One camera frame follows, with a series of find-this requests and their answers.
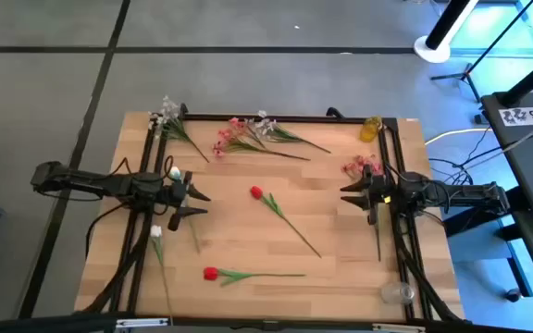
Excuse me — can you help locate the pink blossom spray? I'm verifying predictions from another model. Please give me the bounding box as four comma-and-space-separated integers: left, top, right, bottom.
212, 117, 312, 162
341, 154, 384, 263

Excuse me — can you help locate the red artificial tulip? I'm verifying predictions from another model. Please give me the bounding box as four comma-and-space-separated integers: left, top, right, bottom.
250, 185, 323, 259

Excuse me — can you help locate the white blossom spray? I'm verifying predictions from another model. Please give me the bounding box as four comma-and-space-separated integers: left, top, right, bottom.
245, 109, 332, 154
148, 95, 211, 164

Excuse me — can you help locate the black aluminium table frame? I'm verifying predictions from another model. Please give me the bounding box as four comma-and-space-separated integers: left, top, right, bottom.
81, 102, 466, 325

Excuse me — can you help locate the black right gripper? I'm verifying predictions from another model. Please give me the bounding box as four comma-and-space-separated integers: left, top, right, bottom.
340, 165, 395, 227

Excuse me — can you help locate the black gantry bar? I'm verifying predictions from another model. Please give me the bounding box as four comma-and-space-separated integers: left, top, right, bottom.
0, 312, 533, 333

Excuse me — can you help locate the yellow glass vase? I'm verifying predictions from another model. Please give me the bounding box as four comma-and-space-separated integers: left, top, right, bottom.
359, 116, 383, 143

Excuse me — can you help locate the pale yellow floor cable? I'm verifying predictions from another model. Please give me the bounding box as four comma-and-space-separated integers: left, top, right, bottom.
425, 127, 481, 146

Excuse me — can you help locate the white printed label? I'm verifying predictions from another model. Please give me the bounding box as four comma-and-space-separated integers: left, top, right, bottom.
498, 105, 533, 128

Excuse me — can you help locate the white desk cable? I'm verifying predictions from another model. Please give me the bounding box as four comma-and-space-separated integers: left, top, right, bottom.
502, 110, 533, 154

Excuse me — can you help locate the black tripod stand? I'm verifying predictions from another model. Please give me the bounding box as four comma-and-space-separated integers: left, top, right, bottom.
430, 0, 533, 104

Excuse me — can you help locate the white round pillar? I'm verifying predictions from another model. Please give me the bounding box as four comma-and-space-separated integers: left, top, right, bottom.
413, 0, 480, 65

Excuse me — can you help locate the black floor cable bundle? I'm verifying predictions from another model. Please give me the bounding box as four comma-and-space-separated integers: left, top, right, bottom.
428, 127, 503, 186

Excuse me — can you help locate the clear glass vase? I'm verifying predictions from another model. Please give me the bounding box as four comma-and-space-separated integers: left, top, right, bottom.
380, 281, 416, 305

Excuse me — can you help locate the black gantry post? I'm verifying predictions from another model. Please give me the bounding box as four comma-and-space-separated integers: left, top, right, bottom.
497, 58, 533, 108

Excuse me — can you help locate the green stem with leaf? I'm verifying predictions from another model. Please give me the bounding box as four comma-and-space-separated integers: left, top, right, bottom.
203, 266, 306, 288

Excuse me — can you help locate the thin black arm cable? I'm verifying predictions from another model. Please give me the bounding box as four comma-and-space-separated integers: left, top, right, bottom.
84, 202, 131, 260

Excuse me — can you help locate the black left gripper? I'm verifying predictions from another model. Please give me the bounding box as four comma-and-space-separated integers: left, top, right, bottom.
162, 171, 212, 231

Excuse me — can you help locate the silver metal bracket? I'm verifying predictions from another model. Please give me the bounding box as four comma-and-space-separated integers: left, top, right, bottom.
371, 322, 428, 333
116, 317, 169, 329

